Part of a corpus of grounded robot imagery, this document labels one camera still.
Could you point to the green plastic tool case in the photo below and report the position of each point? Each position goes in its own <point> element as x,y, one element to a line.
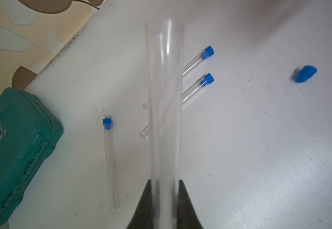
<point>29,133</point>

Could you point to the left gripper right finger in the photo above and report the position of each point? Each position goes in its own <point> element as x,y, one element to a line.
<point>186,215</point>

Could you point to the clear test tube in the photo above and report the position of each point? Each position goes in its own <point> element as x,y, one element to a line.
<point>193,63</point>
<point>165,49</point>
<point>165,107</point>
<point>112,169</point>

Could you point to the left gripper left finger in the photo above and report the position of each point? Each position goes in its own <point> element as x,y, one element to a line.
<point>143,215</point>

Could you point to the blue stopper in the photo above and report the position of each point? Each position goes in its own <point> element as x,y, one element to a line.
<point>208,52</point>
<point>107,123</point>
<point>305,74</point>
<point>206,80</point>

